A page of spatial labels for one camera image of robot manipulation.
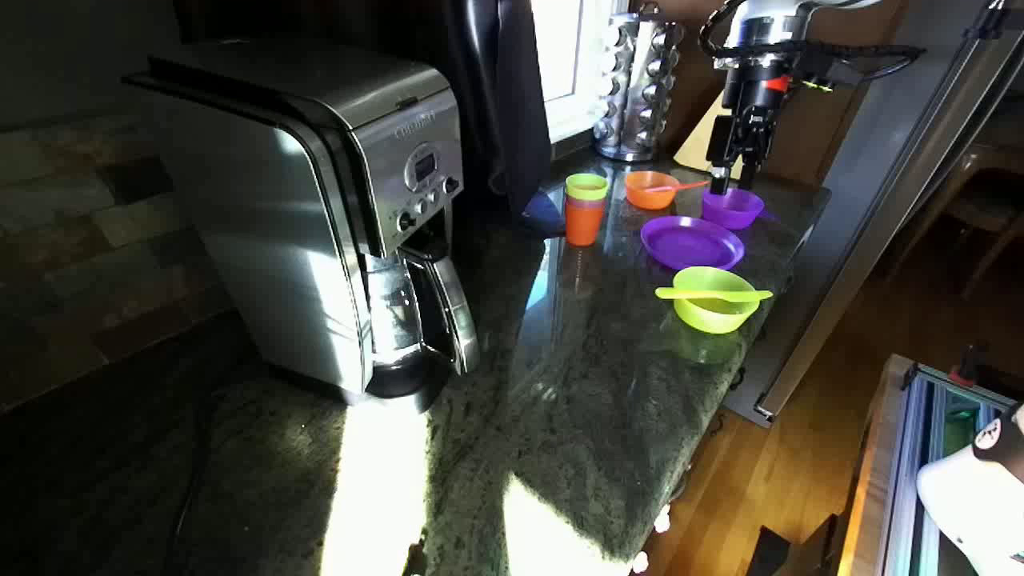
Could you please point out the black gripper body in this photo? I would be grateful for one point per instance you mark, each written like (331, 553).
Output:
(759, 81)

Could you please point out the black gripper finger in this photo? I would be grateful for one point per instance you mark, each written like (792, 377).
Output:
(721, 166)
(750, 160)

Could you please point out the green plastic cup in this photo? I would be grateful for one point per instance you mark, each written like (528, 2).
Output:
(587, 186)

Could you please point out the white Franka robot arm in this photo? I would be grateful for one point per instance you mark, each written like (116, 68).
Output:
(768, 7)

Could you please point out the orange plastic spoon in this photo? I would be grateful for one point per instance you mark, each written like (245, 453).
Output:
(693, 184)

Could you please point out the wooden knife block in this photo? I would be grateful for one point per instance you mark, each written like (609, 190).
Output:
(699, 146)

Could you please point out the purple plastic bowl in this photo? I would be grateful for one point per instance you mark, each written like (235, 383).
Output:
(735, 209)

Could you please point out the orange plastic bowl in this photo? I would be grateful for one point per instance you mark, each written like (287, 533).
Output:
(652, 193)

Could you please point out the purple plastic plate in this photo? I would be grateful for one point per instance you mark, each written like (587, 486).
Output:
(693, 244)

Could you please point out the green plastic bowl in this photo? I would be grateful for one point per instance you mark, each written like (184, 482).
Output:
(713, 310)

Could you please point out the orange plastic cup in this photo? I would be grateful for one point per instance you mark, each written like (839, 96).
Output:
(583, 224)

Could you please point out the stainless steel refrigerator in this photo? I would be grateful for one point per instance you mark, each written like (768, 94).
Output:
(908, 160)

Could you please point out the blue plastic funnel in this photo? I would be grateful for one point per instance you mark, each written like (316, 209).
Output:
(544, 211)

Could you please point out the dark curtain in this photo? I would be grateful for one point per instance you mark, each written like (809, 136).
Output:
(502, 96)

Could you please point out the metal framed cart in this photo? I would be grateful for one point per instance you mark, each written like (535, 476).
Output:
(890, 482)

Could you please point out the white and black cap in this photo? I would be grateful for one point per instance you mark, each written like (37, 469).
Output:
(977, 489)

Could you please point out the stainless steel coffee maker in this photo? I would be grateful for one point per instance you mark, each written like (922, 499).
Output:
(308, 211)

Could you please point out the window with white frame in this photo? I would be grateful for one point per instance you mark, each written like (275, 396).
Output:
(570, 64)

